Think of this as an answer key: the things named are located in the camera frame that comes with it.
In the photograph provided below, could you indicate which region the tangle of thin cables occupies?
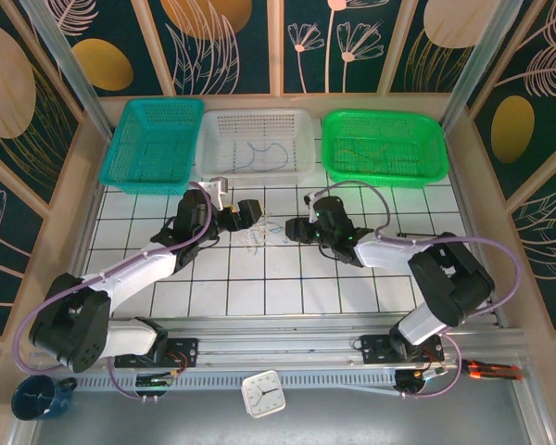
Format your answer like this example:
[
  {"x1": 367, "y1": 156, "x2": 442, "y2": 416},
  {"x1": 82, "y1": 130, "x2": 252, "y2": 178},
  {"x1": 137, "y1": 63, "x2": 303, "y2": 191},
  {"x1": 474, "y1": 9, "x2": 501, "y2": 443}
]
[{"x1": 246, "y1": 224, "x2": 288, "y2": 256}]

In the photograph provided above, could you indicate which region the thin blue cable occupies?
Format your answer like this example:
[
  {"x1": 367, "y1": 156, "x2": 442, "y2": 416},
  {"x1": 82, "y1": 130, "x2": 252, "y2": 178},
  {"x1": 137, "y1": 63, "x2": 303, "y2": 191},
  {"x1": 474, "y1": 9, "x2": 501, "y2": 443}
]
[{"x1": 221, "y1": 141, "x2": 289, "y2": 176}]

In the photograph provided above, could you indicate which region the thin yellow cable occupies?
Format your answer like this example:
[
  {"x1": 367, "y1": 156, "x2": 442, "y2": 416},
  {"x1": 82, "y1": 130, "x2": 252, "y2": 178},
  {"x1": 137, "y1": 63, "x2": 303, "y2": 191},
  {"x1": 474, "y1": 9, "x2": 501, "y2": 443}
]
[
  {"x1": 363, "y1": 142, "x2": 427, "y2": 172},
  {"x1": 334, "y1": 146, "x2": 370, "y2": 161}
]

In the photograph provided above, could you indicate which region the white plastic basket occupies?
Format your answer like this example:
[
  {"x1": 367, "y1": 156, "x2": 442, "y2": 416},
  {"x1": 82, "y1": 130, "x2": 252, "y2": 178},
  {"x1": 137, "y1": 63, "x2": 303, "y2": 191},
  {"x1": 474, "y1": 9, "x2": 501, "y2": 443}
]
[{"x1": 195, "y1": 108, "x2": 317, "y2": 187}]

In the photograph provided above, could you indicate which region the teal plastic basket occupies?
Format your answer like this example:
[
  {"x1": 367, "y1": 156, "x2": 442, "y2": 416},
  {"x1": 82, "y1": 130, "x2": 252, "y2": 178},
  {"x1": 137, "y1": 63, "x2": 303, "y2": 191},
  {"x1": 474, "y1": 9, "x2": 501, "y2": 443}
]
[{"x1": 98, "y1": 97, "x2": 206, "y2": 196}]

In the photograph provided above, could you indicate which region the green plastic basket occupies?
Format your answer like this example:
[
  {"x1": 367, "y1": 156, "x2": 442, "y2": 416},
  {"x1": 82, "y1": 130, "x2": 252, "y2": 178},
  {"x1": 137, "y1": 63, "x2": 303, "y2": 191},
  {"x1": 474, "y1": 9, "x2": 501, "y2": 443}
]
[{"x1": 321, "y1": 108, "x2": 449, "y2": 189}]

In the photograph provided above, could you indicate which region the white square clock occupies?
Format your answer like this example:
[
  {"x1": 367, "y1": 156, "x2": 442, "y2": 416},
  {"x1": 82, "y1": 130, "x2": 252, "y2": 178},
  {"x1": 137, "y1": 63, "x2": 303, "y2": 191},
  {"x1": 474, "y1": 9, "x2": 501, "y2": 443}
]
[{"x1": 240, "y1": 369, "x2": 287, "y2": 419}]

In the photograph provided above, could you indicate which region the small black electronics module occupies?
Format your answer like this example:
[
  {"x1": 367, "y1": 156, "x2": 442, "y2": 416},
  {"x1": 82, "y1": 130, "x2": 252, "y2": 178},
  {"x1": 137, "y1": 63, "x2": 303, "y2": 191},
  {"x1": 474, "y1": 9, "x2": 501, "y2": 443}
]
[
  {"x1": 133, "y1": 370, "x2": 177, "y2": 402},
  {"x1": 393, "y1": 365, "x2": 450, "y2": 400}
]

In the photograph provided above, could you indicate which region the orange and black hand tool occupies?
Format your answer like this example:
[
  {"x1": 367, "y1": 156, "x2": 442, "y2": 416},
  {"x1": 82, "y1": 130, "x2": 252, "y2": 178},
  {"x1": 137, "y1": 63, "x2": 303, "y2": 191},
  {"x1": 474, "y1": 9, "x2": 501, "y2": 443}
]
[{"x1": 458, "y1": 359, "x2": 523, "y2": 382}]

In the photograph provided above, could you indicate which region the dark blue mug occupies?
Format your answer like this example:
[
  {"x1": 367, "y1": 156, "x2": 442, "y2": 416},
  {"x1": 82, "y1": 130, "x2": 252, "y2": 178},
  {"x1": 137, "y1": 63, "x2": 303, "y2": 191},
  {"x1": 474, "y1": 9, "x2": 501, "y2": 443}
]
[{"x1": 11, "y1": 374, "x2": 79, "y2": 422}]

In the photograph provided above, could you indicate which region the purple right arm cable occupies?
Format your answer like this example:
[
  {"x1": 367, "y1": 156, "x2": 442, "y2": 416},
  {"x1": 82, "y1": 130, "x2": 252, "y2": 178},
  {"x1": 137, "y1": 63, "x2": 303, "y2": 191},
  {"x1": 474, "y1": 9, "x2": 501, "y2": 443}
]
[{"x1": 308, "y1": 179, "x2": 523, "y2": 401}]

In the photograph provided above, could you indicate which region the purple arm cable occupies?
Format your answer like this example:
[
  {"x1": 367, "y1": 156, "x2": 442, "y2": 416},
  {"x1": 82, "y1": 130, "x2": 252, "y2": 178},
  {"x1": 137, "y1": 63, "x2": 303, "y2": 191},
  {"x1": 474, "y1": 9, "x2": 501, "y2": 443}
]
[
  {"x1": 14, "y1": 182, "x2": 213, "y2": 402},
  {"x1": 308, "y1": 179, "x2": 523, "y2": 401}
]

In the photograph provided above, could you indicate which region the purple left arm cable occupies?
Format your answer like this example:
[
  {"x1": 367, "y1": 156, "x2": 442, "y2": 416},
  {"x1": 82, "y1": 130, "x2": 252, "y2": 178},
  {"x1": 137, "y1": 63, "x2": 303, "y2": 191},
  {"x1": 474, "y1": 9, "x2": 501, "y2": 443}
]
[{"x1": 14, "y1": 182, "x2": 213, "y2": 402}]

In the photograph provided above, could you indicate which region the aluminium mounting rail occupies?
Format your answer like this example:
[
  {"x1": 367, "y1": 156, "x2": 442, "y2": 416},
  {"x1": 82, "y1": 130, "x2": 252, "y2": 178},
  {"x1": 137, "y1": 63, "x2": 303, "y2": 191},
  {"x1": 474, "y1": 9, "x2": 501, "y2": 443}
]
[{"x1": 27, "y1": 314, "x2": 527, "y2": 375}]

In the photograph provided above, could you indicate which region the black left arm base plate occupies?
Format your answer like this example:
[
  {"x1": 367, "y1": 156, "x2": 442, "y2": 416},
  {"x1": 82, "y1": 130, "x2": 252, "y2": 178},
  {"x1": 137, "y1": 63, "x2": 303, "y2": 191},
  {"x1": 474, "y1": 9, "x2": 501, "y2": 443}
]
[{"x1": 114, "y1": 337, "x2": 200, "y2": 370}]

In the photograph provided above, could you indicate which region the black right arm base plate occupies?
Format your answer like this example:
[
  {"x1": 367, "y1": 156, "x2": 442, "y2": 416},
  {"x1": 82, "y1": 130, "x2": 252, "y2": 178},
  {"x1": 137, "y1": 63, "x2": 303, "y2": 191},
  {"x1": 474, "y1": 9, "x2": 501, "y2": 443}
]
[{"x1": 359, "y1": 333, "x2": 446, "y2": 367}]

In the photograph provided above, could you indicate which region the grey slotted cable duct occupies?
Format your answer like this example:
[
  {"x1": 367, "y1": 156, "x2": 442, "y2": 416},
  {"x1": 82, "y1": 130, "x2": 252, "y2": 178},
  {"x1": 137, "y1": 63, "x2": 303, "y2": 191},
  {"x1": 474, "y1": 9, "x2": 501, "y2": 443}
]
[{"x1": 76, "y1": 373, "x2": 399, "y2": 391}]

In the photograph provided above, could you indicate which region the aluminium frame post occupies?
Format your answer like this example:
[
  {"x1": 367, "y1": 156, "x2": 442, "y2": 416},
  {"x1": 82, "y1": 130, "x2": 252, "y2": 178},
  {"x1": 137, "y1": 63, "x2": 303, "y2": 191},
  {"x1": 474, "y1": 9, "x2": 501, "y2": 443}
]
[
  {"x1": 18, "y1": 0, "x2": 116, "y2": 142},
  {"x1": 439, "y1": 0, "x2": 538, "y2": 135}
]

